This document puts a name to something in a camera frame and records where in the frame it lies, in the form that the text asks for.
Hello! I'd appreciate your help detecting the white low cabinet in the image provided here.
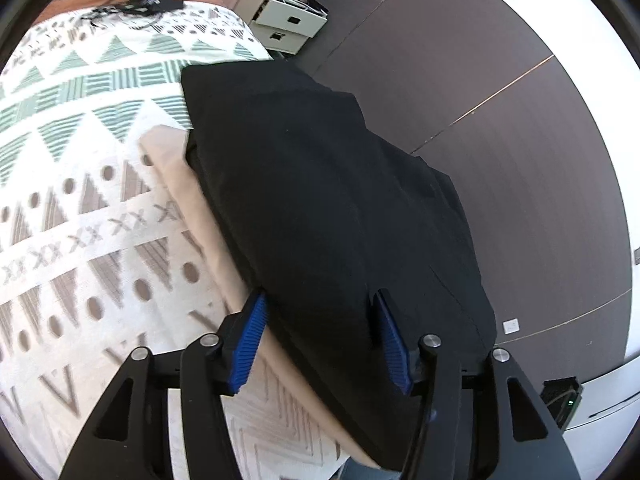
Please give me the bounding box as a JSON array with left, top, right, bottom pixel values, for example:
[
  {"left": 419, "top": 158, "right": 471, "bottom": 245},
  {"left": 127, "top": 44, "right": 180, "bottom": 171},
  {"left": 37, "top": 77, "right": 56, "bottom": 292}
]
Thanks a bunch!
[{"left": 562, "top": 360, "right": 640, "bottom": 431}]

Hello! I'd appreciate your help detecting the white nightstand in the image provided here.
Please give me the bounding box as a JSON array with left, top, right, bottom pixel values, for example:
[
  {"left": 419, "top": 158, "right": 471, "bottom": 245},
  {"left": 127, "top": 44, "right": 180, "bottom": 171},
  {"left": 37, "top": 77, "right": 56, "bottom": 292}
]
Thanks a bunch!
[{"left": 234, "top": 0, "right": 331, "bottom": 56}]

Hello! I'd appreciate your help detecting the large black garment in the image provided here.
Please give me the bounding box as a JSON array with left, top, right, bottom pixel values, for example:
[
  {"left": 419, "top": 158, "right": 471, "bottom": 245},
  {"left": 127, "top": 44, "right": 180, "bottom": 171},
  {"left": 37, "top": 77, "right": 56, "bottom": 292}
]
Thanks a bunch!
[{"left": 186, "top": 105, "right": 498, "bottom": 472}]

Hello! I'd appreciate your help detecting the folded beige cloth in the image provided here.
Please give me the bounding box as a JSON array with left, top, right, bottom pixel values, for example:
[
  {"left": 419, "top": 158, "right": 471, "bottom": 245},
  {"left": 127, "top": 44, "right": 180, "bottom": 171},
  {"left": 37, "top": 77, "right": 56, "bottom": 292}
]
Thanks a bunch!
[{"left": 139, "top": 125, "right": 386, "bottom": 471}]

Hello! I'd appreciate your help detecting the black electronic box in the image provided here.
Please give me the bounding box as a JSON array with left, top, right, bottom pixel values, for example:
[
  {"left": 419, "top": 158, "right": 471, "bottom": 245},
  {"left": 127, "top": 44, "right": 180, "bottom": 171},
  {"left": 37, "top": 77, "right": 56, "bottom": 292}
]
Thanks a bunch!
[{"left": 541, "top": 376, "right": 584, "bottom": 432}]

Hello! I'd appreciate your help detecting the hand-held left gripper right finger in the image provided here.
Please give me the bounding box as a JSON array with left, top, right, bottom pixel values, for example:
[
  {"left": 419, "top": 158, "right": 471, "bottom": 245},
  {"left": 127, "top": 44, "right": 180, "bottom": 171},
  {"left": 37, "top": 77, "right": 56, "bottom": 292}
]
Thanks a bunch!
[{"left": 370, "top": 287, "right": 583, "bottom": 480}]

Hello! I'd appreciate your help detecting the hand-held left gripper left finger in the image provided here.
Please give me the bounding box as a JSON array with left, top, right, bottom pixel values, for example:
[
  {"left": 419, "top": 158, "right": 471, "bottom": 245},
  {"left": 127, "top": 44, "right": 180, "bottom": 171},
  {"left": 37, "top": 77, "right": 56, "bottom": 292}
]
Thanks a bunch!
[{"left": 59, "top": 287, "right": 271, "bottom": 480}]

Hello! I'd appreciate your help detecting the patterned bed blanket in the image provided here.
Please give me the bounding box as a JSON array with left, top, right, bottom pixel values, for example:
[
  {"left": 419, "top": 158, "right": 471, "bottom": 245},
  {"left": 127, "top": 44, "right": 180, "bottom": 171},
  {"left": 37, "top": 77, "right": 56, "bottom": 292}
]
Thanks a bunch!
[{"left": 0, "top": 0, "right": 361, "bottom": 480}]

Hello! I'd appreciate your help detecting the thin black cable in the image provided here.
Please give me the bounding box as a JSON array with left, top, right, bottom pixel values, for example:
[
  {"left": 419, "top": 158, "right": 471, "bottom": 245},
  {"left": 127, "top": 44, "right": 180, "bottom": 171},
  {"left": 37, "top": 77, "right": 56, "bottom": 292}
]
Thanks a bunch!
[{"left": 80, "top": 0, "right": 186, "bottom": 29}]

